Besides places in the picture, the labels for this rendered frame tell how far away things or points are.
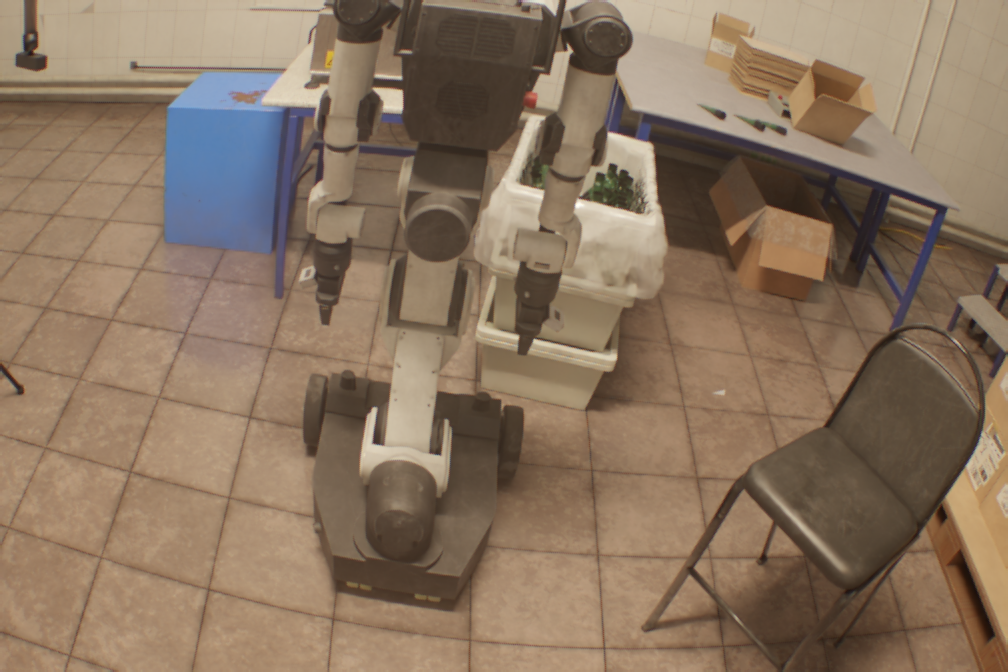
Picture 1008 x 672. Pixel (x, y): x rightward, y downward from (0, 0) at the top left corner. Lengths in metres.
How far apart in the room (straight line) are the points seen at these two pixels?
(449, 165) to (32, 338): 1.85
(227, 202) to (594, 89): 1.86
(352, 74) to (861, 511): 1.34
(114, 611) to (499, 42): 1.56
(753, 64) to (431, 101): 2.35
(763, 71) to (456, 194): 2.34
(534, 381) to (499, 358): 0.13
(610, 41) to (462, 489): 1.16
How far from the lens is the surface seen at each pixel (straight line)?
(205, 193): 3.10
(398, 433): 1.96
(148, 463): 2.34
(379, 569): 1.91
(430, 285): 1.83
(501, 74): 1.36
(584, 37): 1.44
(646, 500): 2.43
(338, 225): 1.74
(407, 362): 1.94
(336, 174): 1.65
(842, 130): 3.41
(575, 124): 1.55
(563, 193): 1.63
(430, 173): 1.49
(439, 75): 1.37
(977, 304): 4.24
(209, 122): 2.98
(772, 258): 3.43
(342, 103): 1.55
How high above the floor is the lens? 1.68
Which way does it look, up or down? 35 degrees down
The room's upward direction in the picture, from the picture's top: 13 degrees clockwise
